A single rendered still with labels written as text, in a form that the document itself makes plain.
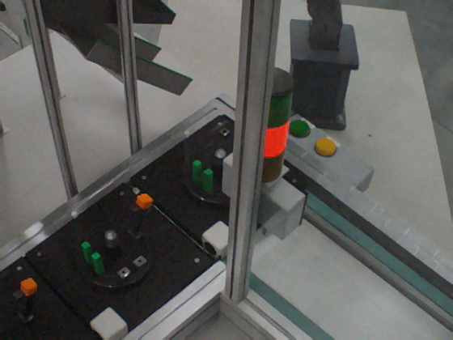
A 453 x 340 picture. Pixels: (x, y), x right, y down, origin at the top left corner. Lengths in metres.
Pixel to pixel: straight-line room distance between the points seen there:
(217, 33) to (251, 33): 1.05
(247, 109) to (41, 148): 0.81
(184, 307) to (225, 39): 0.84
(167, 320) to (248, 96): 0.47
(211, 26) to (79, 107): 0.44
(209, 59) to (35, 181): 0.55
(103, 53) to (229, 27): 0.65
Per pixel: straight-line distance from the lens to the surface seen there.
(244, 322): 1.09
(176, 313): 1.06
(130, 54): 1.15
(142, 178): 1.21
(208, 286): 1.09
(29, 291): 0.99
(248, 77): 0.70
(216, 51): 1.65
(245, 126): 0.75
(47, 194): 1.36
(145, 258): 1.08
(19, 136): 1.49
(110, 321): 1.03
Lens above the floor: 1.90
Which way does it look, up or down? 49 degrees down
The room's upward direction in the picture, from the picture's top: 3 degrees clockwise
